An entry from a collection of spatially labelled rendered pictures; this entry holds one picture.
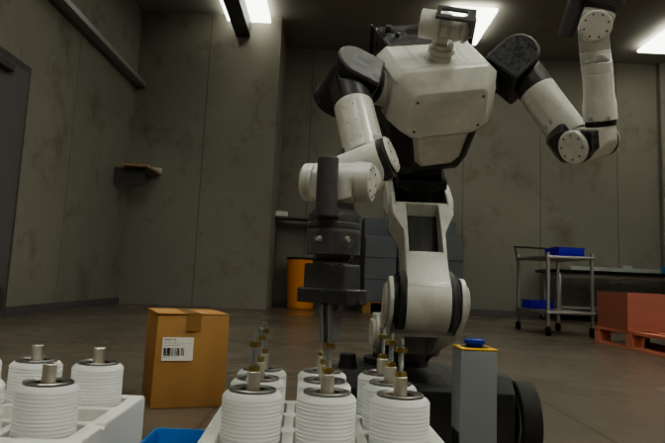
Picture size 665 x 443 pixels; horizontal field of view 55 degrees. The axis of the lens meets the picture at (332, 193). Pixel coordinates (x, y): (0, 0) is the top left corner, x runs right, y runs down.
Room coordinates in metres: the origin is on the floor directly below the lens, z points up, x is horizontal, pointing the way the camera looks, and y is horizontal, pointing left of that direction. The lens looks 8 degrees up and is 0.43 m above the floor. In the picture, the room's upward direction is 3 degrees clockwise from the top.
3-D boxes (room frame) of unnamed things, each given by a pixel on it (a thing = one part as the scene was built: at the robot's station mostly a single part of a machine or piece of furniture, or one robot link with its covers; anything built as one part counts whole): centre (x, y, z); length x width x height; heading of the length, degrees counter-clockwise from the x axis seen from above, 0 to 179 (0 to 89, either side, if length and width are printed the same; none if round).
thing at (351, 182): (1.04, -0.01, 0.57); 0.11 x 0.11 x 0.11; 74
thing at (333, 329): (1.04, -0.02, 0.36); 0.03 x 0.02 x 0.06; 147
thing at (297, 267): (9.31, 0.40, 0.36); 0.47 x 0.46 x 0.73; 0
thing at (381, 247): (9.10, -1.14, 0.67); 1.36 x 0.90 x 1.34; 90
